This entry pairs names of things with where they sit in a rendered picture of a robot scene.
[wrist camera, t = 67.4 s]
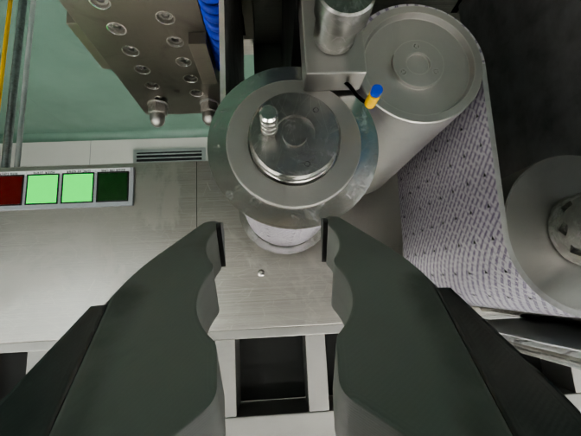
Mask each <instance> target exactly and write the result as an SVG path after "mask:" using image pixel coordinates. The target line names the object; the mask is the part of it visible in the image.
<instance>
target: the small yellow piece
mask: <svg viewBox="0 0 581 436"><path fill-rule="evenodd" d="M344 85H346V86H347V87H348V88H349V89H350V91H351V92H352V93H353V95H354V96H355V97H356V98H357V99H358V100H359V101H360V102H361V103H363V104H365V107H366V108H368V109H372V108H374V107H375V105H376V104H377V102H378V100H379V98H380V96H381V94H382V92H383V87H382V86H381V85H379V84H376V85H373V87H372V89H371V90H370V92H369V94H368V96H367V98H366V99H363V98H362V97H361V96H360V95H359V94H358V93H357V92H356V91H355V89H354V88H353V87H352V85H351V84H350V83H349V82H345V83H344Z"/></svg>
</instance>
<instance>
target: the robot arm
mask: <svg viewBox="0 0 581 436"><path fill-rule="evenodd" d="M321 245H322V262H326V263H327V266H328V267H329V268H330V269H331V271H332V272H333V284H332V298H331V305H332V308H333V309H334V311H335V312H336V313H337V315H338V316H339V317H340V319H341V321H342V322H343V324H344V327H343V328H342V330H341V331H340V332H339V334H338V336H337V338H336V347H335V369H334V380H333V404H334V421H335V434H336V436H581V413H580V412H579V410H578V409H577V408H576V407H575V406H574V405H573V404H572V403H571V402H570V401H569V400H568V399H567V397H566V396H565V395H564V394H563V393H562V392H561V391H560V390H559V389H558V388H557V387H556V386H555V385H554V384H553V383H552V382H551V381H550V380H548V379H547V378H546V377H545V376H544V375H543V374H542V373H541V372H540V371H539V370H538V369H537V368H536V367H535V366H533V365H532V364H531V363H530V362H529V361H528V360H527V359H526V358H525V357H524V356H523V355H522V354H521V353H520V352H519V351H518V350H517V349H516V348H515V347H514V346H513V345H512V344H511V343H510V342H508V341H507V340H506V339H505V338H504V337H503V336H502V335H501V334H500V333H499V332H498V331H497V330H495V329H494V328H493V327H492V326H491V325H490V324H489V323H488V322H487V321H486V320H485V319H484V318H482V317H481V316H480V315H479V314H478V313H477V312H476V311H475V310H474V309H473V308H472V307H471V306H469V305H468V304H467V303H466V302H465V301H464V300H463V299H462V298H461V297H460V296H459V295H458V294H456V293H455V292H454V291H453V290H452V289H451V288H450V287H437V286H436V285H435V284H434V283H433V282H432V281H431V280H430V279H429V278H427V277H426V276H425V275H424V274H423V273H422V272H421V271H420V270H419V269H417V267H415V266H414V265H413V264H412V263H411V262H410V261H408V260H407V259H406V258H404V257H403V256H402V255H400V254H399V253H397V252H395V251H394V250H392V249H391V248H390V247H388V246H387V245H385V244H383V243H382V242H380V241H378V240H376V239H375V238H374V237H372V236H370V235H369V234H366V233H365V232H363V231H361V230H360V229H358V228H357V227H355V226H353V225H352V224H350V223H348V222H347V221H344V220H343V219H342V218H340V217H336V216H328V217H326V218H321ZM223 266H226V253H225V234H224V226H223V222H217V221H207V222H204V223H202V224H201V225H200V226H199V227H198V228H196V229H194V230H193V231H191V232H190V233H189V234H187V235H185V236H184V237H182V238H181V239H180V240H179V241H177V242H176V243H174V244H173V245H172V246H170V247H168V248H167V249H165V250H164V251H163V252H161V253H160V254H158V255H157V256H156V257H155V258H153V259H152V260H150V261H149V262H148V263H146V264H145V265H144V266H143V267H141V268H140V269H139V270H138V271H137V272H136V273H134V274H133V275H132V276H131V277H130V278H129V279H128V280H127V281H126V282H125V283H124V284H123V285H122V286H121V287H120V288H119V289H118V290H117V291H116V292H115V293H114V294H113V295H112V297H111V298H110V299H109V300H108V301H107V302H106V303H105V304H104V305H95V306H90V307H89V308H88V309H87V311H86V312H85V313H84V314H83V315H82V316H81V317H80V318H79V319H78V320H77V321H76V322H75V323H74V324H73V326H72V327H71V328H70V329H69V330H68V331H67V332H66V333H65V334H64V335H63V336H62V337H61V338H60V339H59V340H58V342H57V343H56V344H55V345H54V346H53V347H52V348H51V349H50V350H49V351H48V352H47V353H46V354H45V355H44V356H43V358H42V359H41V360H40V361H39V362H38V363H37V364H36V365H35V366H34V367H33V368H32V369H31V370H30V371H29V372H28V373H27V374H26V375H25V376H24V377H23V378H22V379H21V380H20V381H19V382H18V383H17V384H16V385H15V386H14V388H13V389H12V390H11V391H10V392H9V393H8V394H7V395H6V396H5V397H4V398H3V399H2V400H1V401H0V436H226V422H225V395H224V389H223V384H222V380H221V374H220V365H219V359H218V354H217V349H216V344H215V342H214V340H213V339H212V338H211V337H210V336H209V335H208V331H209V329H210V327H211V325H212V323H213V321H214V320H215V319H216V317H217V316H218V314H219V311H220V309H219V303H218V297H217V291H216V285H215V278H216V276H217V274H218V273H219V271H220V269H221V268H222V267H223Z"/></svg>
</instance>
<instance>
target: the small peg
mask: <svg viewBox="0 0 581 436"><path fill-rule="evenodd" d="M259 122H260V130H261V132H262V134H263V135H264V136H266V137H273V136H275V135H276V134H277V132H278V110H277V108H276V107H275V106H272V105H265V106H262V107H261V108H260V110H259Z"/></svg>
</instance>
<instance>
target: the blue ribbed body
mask: <svg viewBox="0 0 581 436"><path fill-rule="evenodd" d="M198 3H199V5H200V6H201V13H202V15H203V22H204V23H205V25H206V31H207V37H208V40H209V41H210V47H211V49H212V53H213V56H214V61H215V66H216V67H217V69H218V71H220V34H219V0H198Z"/></svg>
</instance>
